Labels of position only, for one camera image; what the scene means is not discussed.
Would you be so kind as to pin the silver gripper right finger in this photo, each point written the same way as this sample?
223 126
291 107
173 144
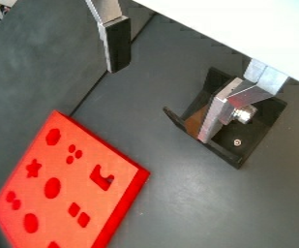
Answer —
232 102

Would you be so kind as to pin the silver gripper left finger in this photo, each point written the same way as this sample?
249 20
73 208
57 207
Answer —
113 26

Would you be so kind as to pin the brown hexagon peg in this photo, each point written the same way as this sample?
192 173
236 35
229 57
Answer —
193 121

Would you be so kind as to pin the dark grey curved cradle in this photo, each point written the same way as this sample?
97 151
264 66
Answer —
236 139

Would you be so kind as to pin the red shape sorter block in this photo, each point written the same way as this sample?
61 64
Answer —
69 190

